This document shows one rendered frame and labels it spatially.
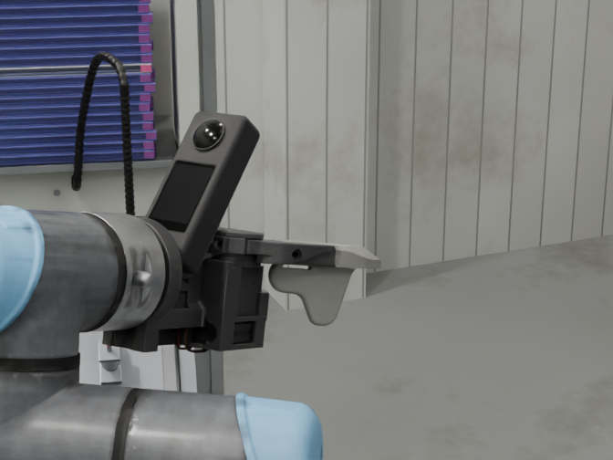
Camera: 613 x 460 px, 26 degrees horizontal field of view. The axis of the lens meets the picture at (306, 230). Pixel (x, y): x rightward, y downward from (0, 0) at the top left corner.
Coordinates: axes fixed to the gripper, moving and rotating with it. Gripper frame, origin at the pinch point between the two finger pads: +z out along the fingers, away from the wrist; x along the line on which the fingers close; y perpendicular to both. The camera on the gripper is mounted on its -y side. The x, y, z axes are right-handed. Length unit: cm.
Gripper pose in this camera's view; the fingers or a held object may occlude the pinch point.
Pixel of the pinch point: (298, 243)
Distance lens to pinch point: 102.9
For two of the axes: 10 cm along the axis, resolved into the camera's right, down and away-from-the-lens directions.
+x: 8.3, 1.1, -5.4
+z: 5.4, 0.2, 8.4
